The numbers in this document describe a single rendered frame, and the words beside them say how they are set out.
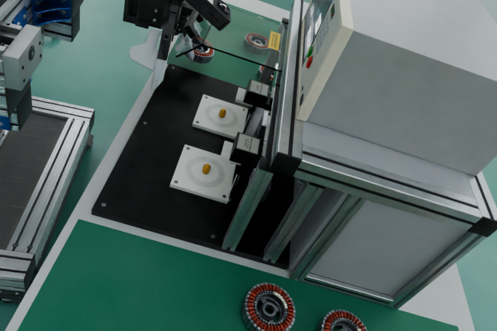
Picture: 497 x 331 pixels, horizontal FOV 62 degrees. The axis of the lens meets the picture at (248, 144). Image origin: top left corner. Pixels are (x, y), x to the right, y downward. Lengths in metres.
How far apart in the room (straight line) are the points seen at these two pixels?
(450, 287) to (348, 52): 0.77
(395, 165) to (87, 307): 0.65
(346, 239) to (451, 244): 0.21
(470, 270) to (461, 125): 1.79
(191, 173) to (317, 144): 0.42
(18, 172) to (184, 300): 1.06
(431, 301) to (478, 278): 1.40
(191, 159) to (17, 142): 0.97
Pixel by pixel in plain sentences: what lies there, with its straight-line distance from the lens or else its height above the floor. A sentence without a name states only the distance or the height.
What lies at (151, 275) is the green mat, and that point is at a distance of 0.94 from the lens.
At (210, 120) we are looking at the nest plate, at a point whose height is 0.78.
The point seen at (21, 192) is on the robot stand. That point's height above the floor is 0.21.
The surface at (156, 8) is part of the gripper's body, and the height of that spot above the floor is 1.27.
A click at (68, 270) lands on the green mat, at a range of 0.94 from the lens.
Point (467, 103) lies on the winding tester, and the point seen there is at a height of 1.26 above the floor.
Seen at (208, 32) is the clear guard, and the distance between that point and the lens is 1.07.
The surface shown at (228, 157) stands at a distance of 1.01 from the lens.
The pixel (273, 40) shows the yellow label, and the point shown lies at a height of 1.07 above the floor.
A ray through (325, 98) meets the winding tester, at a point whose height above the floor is 1.18.
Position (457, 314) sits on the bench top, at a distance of 1.24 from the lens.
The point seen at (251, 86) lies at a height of 0.92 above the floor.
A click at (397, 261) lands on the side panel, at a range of 0.98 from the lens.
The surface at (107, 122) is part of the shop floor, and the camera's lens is 2.31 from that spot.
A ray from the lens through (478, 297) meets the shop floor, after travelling 2.51.
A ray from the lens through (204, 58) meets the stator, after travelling 1.43.
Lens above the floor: 1.58
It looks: 41 degrees down
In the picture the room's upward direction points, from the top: 23 degrees clockwise
